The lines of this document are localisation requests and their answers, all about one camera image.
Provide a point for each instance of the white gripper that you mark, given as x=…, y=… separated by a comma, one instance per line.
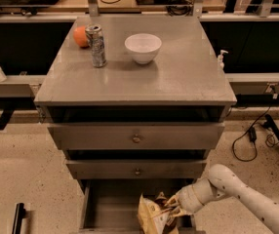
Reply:
x=186, y=199

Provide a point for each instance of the brown chip bag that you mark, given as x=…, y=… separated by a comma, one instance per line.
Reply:
x=154, y=218

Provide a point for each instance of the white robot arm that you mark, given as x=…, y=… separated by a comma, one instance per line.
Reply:
x=220, y=183

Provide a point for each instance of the open bottom drawer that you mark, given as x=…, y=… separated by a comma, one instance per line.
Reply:
x=111, y=205

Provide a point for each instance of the top drawer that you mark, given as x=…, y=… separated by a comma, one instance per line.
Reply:
x=76, y=136

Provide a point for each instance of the middle drawer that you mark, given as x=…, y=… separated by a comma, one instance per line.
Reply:
x=131, y=169

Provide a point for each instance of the grey drawer cabinet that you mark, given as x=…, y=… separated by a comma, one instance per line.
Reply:
x=182, y=85

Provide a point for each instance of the small white pump bottle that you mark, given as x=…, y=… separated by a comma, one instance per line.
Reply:
x=221, y=55

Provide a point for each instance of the black bar on floor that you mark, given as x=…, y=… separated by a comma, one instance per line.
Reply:
x=18, y=218

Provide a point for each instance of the white bowl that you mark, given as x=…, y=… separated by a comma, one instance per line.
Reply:
x=143, y=47

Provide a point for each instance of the silver drink can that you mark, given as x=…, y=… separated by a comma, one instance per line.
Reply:
x=95, y=39

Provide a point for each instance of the orange fruit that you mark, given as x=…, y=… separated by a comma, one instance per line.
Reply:
x=80, y=37

